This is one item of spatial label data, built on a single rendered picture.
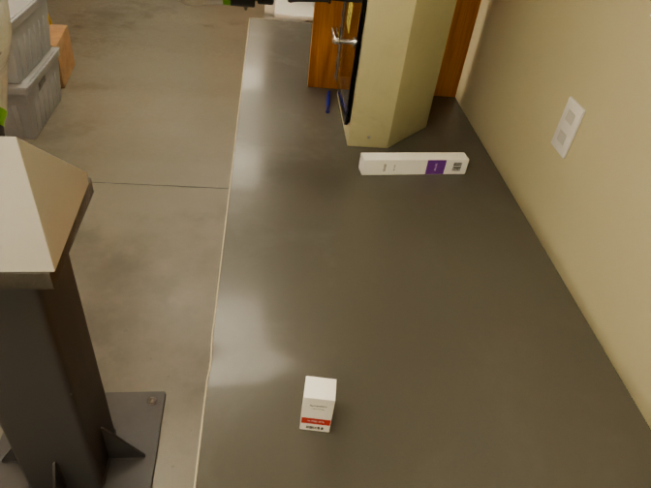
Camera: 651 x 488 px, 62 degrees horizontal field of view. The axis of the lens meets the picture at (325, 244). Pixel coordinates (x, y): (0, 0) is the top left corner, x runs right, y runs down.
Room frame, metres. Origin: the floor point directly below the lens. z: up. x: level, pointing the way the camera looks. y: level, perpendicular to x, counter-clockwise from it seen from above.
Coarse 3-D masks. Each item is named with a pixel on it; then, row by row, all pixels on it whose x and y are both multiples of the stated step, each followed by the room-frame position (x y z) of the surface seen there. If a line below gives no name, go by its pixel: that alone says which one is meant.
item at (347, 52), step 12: (360, 0) 1.33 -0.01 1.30; (360, 12) 1.31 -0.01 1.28; (360, 24) 1.31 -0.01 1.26; (348, 36) 1.46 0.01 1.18; (348, 48) 1.43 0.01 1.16; (348, 60) 1.40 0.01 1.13; (348, 72) 1.37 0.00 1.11; (336, 84) 1.57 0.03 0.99; (348, 84) 1.34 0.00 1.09; (348, 96) 1.32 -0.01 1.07; (348, 108) 1.31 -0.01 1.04; (348, 120) 1.31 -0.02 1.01
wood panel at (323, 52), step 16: (464, 0) 1.72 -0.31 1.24; (480, 0) 1.73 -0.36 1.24; (320, 16) 1.66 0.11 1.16; (336, 16) 1.66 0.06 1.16; (464, 16) 1.72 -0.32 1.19; (320, 32) 1.66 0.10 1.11; (464, 32) 1.73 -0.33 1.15; (320, 48) 1.66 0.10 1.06; (336, 48) 1.67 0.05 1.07; (448, 48) 1.72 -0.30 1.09; (464, 48) 1.73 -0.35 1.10; (320, 64) 1.66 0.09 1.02; (448, 64) 1.72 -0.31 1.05; (320, 80) 1.66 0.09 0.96; (448, 80) 1.72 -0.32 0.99; (448, 96) 1.73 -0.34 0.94
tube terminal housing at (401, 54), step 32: (384, 0) 1.31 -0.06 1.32; (416, 0) 1.32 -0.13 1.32; (448, 0) 1.44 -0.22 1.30; (384, 32) 1.31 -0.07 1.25; (416, 32) 1.34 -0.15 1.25; (448, 32) 1.47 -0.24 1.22; (384, 64) 1.31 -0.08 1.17; (416, 64) 1.37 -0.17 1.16; (384, 96) 1.31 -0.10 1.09; (416, 96) 1.40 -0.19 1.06; (352, 128) 1.30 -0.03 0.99; (384, 128) 1.32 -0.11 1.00; (416, 128) 1.43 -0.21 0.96
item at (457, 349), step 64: (256, 64) 1.78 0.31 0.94; (256, 128) 1.33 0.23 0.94; (320, 128) 1.38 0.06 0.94; (448, 128) 1.49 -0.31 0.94; (256, 192) 1.03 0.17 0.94; (320, 192) 1.06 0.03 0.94; (384, 192) 1.10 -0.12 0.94; (448, 192) 1.14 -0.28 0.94; (256, 256) 0.81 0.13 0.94; (320, 256) 0.83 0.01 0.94; (384, 256) 0.86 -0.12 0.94; (448, 256) 0.89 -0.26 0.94; (512, 256) 0.92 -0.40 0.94; (256, 320) 0.64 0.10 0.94; (320, 320) 0.66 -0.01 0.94; (384, 320) 0.68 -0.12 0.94; (448, 320) 0.70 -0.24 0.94; (512, 320) 0.72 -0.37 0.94; (576, 320) 0.75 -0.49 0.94; (256, 384) 0.51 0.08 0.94; (384, 384) 0.54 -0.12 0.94; (448, 384) 0.56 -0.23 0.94; (512, 384) 0.57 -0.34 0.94; (576, 384) 0.59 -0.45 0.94; (256, 448) 0.40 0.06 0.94; (320, 448) 0.42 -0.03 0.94; (384, 448) 0.43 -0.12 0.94; (448, 448) 0.44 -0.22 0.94; (512, 448) 0.46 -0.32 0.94; (576, 448) 0.47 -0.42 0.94; (640, 448) 0.49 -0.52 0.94
